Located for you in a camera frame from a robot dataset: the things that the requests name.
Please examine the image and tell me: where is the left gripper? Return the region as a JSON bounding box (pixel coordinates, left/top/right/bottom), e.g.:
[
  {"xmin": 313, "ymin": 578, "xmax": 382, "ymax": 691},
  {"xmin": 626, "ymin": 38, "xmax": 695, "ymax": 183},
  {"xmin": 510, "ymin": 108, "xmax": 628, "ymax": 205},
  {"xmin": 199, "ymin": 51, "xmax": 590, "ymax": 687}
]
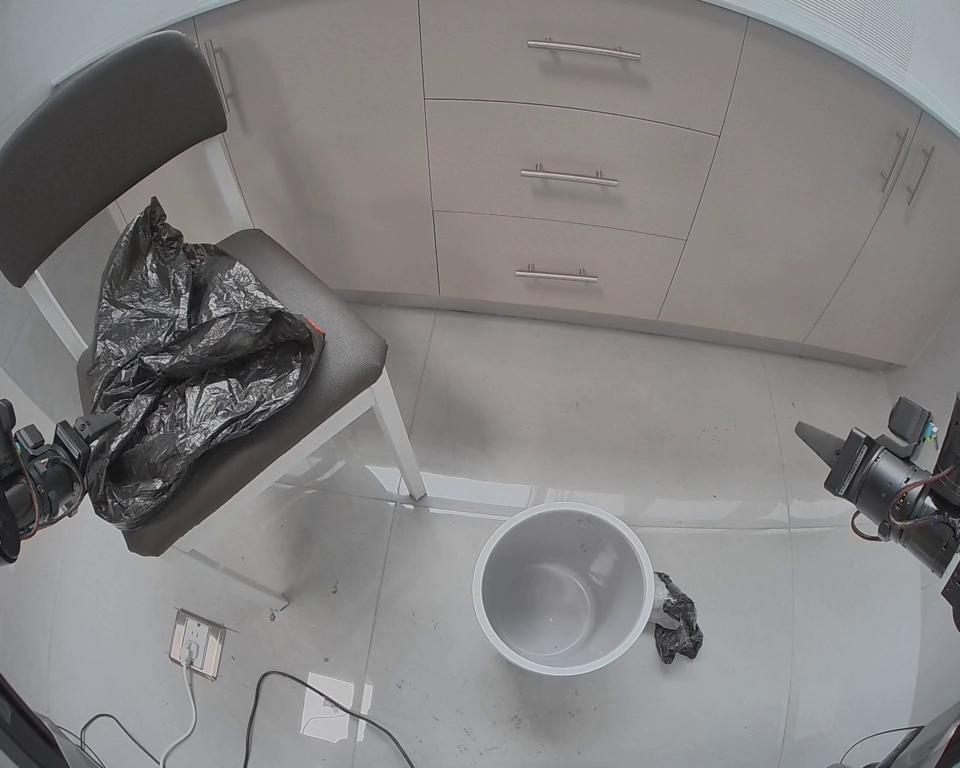
[{"xmin": 51, "ymin": 410, "xmax": 120, "ymax": 481}]

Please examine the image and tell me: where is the crumpled black plastic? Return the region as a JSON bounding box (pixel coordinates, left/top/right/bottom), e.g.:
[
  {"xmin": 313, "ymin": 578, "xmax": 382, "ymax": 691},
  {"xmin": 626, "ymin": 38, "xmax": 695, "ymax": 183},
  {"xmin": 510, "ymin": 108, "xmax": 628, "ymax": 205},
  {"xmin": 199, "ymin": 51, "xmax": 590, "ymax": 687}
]
[{"xmin": 651, "ymin": 571, "xmax": 705, "ymax": 666}]

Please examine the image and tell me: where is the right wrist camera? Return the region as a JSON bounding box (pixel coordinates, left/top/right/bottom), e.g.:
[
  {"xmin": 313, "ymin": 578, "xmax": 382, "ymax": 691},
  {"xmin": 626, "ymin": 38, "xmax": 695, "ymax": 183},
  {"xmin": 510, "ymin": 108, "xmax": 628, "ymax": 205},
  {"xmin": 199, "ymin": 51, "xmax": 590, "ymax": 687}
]
[{"xmin": 887, "ymin": 397, "xmax": 936, "ymax": 457}]

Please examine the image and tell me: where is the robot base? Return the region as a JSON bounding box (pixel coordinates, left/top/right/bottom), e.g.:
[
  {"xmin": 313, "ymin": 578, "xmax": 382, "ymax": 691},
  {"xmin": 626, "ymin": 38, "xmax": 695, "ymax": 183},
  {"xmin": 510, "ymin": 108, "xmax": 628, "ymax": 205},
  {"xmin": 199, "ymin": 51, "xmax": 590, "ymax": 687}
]
[{"xmin": 0, "ymin": 673, "xmax": 85, "ymax": 768}]

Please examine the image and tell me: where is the black cable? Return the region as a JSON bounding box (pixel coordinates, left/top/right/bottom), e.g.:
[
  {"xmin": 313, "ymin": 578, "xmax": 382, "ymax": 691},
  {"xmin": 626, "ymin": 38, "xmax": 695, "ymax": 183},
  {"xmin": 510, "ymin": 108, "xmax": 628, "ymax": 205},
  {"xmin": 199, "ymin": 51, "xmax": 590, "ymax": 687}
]
[
  {"xmin": 838, "ymin": 724, "xmax": 925, "ymax": 768},
  {"xmin": 78, "ymin": 712, "xmax": 163, "ymax": 768},
  {"xmin": 243, "ymin": 670, "xmax": 418, "ymax": 768}
]

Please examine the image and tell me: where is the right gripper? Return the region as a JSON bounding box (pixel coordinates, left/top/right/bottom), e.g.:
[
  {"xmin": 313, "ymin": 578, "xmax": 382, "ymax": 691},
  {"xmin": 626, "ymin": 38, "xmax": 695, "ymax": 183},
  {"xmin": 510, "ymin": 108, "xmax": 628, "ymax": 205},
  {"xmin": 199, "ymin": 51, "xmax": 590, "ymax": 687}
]
[{"xmin": 794, "ymin": 420, "xmax": 936, "ymax": 520}]

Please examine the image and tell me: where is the beige cabinet with drawers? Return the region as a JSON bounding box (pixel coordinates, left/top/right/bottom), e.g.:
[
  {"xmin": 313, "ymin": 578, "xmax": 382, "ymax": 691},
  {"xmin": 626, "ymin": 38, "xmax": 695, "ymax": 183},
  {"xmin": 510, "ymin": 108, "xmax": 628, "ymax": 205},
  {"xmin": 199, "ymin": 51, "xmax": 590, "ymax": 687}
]
[{"xmin": 161, "ymin": 0, "xmax": 960, "ymax": 369}]

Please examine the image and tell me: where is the dark grey white-legged chair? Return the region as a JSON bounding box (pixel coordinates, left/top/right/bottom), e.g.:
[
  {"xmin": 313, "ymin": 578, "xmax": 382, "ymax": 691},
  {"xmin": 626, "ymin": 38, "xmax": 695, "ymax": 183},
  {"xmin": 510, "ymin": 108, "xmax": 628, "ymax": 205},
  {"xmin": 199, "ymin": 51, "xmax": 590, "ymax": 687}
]
[{"xmin": 0, "ymin": 30, "xmax": 429, "ymax": 610}]

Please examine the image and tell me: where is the black plastic bag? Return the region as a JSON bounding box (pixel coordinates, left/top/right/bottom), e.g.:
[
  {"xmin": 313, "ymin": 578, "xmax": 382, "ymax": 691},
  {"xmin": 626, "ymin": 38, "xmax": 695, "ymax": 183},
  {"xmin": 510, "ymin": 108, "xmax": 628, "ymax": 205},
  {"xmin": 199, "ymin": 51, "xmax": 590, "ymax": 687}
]
[{"xmin": 77, "ymin": 196, "xmax": 325, "ymax": 533}]

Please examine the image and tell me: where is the white trash bin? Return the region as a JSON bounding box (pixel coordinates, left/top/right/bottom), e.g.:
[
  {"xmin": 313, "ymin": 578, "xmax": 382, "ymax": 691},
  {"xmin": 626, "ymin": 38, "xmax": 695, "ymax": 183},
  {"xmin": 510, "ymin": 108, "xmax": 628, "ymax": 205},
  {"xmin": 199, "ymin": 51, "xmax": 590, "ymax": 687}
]
[{"xmin": 471, "ymin": 504, "xmax": 654, "ymax": 677}]

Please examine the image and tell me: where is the white power cable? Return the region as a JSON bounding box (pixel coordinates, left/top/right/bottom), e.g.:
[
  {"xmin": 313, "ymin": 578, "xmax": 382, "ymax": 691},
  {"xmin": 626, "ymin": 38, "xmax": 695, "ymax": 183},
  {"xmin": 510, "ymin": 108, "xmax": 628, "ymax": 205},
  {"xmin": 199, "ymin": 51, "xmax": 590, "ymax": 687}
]
[{"xmin": 160, "ymin": 643, "xmax": 202, "ymax": 768}]

